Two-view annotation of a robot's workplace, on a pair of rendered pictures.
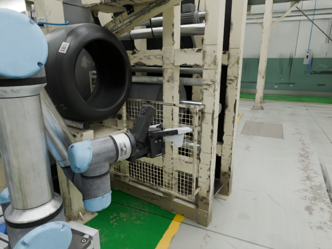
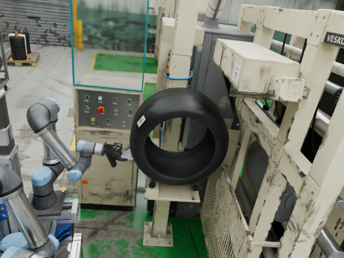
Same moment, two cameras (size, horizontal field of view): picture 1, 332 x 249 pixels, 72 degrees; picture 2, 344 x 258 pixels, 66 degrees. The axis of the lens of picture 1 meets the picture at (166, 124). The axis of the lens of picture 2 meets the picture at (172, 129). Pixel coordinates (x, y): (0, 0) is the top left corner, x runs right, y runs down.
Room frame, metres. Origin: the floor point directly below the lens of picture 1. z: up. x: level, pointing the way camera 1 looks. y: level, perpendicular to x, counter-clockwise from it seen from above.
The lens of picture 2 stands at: (0.54, -0.62, 1.96)
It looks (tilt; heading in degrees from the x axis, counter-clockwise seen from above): 26 degrees down; 51
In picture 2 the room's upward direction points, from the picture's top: 7 degrees clockwise
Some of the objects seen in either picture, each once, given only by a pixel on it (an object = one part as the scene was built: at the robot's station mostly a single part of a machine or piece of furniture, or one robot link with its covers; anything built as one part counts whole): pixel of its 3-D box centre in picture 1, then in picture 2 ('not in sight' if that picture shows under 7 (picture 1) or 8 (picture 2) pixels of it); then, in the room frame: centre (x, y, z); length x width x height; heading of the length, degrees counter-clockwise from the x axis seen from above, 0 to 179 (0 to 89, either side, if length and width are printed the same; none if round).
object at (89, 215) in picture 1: (74, 215); (158, 232); (1.67, 0.77, 0.02); 0.27 x 0.27 x 0.04; 57
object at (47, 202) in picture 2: not in sight; (43, 195); (0.77, 0.84, 0.77); 0.15 x 0.15 x 0.10
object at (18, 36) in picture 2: not in sight; (19, 46); (1.67, 7.62, 0.38); 1.20 x 0.80 x 0.76; 74
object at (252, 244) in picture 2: (144, 144); (218, 224); (1.69, 0.17, 0.65); 0.90 x 0.02 x 0.70; 57
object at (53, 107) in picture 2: not in sight; (49, 140); (0.85, 0.95, 1.09); 0.15 x 0.12 x 0.55; 49
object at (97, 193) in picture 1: (94, 185); not in sight; (0.57, 0.20, 0.94); 0.11 x 0.08 x 0.11; 40
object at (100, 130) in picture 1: (88, 131); (171, 182); (1.54, 0.55, 0.80); 0.37 x 0.36 x 0.02; 147
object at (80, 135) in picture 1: (69, 131); (151, 176); (1.42, 0.62, 0.83); 0.36 x 0.09 x 0.06; 57
